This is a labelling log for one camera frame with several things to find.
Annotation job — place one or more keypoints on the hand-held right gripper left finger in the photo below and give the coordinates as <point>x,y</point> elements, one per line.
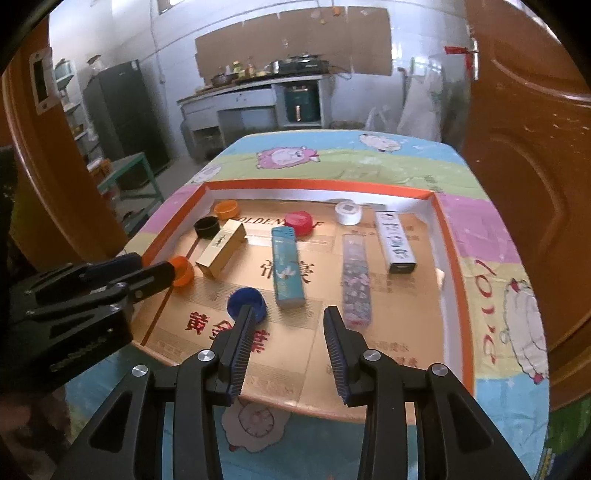
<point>242,353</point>

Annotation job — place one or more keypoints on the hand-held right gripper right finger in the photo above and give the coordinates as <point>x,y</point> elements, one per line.
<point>334,357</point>

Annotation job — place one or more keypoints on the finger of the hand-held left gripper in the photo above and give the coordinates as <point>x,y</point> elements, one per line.
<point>152,279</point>
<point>111,267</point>

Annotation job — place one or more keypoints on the orange bottle cap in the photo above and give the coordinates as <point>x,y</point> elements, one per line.
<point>183,272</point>
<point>226,210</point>

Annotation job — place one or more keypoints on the shallow orange rimmed cardboard box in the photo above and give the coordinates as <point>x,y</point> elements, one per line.
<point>286,369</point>

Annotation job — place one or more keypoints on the blue bottle cap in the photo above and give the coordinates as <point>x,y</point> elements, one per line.
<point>247,297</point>

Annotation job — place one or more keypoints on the gold lighter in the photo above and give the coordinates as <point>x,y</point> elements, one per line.
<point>220,249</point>

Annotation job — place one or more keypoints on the black bottle cap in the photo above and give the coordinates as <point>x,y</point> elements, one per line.
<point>206,227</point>

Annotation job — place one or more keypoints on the clear floral lighter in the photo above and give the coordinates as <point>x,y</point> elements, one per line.
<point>355,281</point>

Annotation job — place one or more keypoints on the teal lighter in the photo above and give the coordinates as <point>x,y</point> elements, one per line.
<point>286,267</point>

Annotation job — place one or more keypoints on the white cartoon print lighter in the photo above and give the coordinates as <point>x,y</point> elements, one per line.
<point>395,244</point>

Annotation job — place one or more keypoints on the red bottle cap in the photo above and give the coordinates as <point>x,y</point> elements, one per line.
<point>298,222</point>

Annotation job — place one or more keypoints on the white bottle cap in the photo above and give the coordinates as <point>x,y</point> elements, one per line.
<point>348,212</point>

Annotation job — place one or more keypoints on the green metal table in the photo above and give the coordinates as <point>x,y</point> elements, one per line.
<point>129,177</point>

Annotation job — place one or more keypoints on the dark green refrigerator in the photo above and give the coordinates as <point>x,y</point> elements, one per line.
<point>124,110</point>

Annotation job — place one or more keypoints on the white storage shelf rack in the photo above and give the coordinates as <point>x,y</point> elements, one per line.
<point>69,115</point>

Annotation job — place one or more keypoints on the sheep print tablecloth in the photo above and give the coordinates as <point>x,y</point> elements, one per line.
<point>369,161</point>

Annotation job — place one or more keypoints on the grey kitchen counter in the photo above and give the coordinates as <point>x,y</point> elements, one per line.
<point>244,99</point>

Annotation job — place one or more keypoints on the glass jar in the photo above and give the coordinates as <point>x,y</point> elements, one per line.
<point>94,64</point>

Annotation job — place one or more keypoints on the metal pan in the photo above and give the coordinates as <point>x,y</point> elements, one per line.
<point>220,80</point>

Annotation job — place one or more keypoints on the dark green air fryer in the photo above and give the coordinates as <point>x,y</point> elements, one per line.
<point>300,104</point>

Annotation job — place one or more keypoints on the grey bucket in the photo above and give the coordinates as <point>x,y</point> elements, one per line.
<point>346,125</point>

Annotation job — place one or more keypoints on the sauce bottle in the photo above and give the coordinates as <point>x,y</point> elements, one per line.
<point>250,68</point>

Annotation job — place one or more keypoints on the white plastic bag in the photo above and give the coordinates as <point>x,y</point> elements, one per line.
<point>376,120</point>

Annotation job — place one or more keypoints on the green printed carton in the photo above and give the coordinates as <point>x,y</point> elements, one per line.
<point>570,443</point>

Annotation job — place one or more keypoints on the black gas stove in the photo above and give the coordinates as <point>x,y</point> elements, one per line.
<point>304,65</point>

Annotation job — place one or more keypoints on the white woven sack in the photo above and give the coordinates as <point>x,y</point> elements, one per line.
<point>425,106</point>

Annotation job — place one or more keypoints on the brown wooden door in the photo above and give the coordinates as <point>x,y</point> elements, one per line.
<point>531,138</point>

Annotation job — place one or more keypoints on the red paper strip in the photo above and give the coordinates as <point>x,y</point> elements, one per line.
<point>455,49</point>

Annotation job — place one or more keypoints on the cardboard wall sheet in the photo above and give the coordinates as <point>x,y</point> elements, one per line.
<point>212,55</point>
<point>307,32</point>
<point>368,39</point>
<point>251,41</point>

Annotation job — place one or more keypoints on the metal wall pipe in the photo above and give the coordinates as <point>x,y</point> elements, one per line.
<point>405,87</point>

